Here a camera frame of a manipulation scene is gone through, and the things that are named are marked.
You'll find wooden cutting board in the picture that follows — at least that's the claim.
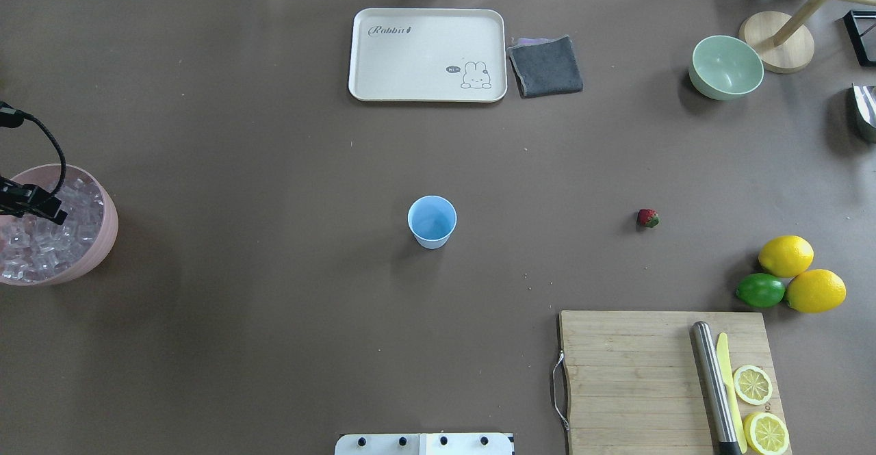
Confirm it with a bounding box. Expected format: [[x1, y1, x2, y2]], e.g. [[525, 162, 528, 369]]
[[558, 311, 777, 454]]

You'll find green lime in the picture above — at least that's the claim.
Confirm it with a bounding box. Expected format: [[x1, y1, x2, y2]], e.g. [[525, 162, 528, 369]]
[[735, 273, 786, 309]]

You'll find upper lemon half slice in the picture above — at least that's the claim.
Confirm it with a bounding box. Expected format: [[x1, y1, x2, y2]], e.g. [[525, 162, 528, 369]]
[[732, 365, 775, 406]]

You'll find pile of ice cubes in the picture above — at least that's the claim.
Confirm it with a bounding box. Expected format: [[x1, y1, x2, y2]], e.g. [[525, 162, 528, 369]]
[[1, 177, 105, 283]]

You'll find red strawberry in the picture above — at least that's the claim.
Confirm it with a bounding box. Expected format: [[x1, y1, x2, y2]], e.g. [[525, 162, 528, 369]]
[[637, 208, 660, 229]]

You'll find lemon half slice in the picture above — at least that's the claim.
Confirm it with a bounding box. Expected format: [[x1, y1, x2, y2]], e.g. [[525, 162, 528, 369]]
[[732, 365, 775, 406], [743, 412, 790, 454]]

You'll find grey folded cloth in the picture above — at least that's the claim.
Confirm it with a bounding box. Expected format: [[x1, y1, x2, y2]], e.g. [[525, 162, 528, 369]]
[[506, 35, 583, 99]]

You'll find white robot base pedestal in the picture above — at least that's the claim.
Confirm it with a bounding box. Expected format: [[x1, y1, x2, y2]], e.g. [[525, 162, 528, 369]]
[[334, 431, 515, 454]]

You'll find cream rabbit tray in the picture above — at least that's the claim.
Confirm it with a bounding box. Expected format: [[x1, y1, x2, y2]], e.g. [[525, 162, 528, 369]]
[[348, 8, 508, 103]]

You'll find yellow lemon outer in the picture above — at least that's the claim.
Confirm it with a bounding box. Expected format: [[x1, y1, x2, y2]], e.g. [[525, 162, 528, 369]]
[[785, 269, 847, 313]]

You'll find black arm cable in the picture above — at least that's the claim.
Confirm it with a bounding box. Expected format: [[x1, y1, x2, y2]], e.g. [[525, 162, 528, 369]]
[[0, 101, 68, 196]]

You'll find yellow plastic knife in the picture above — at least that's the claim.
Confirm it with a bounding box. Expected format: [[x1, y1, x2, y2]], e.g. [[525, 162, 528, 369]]
[[714, 333, 748, 454]]

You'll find wooden glass stand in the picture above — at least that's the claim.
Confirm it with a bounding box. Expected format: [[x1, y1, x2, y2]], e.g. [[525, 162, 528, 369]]
[[738, 0, 874, 74]]

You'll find mint green bowl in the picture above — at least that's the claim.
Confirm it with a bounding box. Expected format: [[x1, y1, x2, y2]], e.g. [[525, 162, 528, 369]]
[[688, 35, 764, 101]]

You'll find steel ice scoop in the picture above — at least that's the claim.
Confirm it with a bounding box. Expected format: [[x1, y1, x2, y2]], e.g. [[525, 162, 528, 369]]
[[851, 84, 875, 144]]

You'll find lower lemon half slice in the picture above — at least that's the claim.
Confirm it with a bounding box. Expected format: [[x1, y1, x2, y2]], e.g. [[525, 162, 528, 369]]
[[743, 412, 790, 454]]

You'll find yellow lemon near lime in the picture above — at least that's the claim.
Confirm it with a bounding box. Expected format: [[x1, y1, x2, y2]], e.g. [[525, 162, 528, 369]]
[[758, 235, 814, 278]]

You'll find light blue cup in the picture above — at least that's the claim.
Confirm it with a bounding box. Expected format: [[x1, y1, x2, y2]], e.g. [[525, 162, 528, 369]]
[[407, 195, 457, 250]]

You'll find pink bowl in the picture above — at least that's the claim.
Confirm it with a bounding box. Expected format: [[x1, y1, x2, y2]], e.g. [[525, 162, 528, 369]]
[[2, 165, 118, 287]]

